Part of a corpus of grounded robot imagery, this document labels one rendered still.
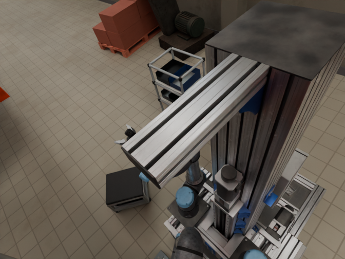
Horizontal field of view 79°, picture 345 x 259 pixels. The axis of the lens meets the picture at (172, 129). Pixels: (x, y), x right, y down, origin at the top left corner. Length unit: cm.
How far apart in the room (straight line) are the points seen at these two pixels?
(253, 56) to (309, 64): 10
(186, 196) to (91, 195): 173
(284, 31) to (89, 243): 254
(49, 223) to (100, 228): 67
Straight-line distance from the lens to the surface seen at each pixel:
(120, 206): 246
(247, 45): 53
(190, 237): 99
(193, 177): 130
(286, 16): 64
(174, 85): 235
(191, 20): 412
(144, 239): 245
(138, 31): 482
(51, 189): 324
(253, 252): 129
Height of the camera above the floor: 230
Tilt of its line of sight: 51 degrees down
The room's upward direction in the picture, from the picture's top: 16 degrees counter-clockwise
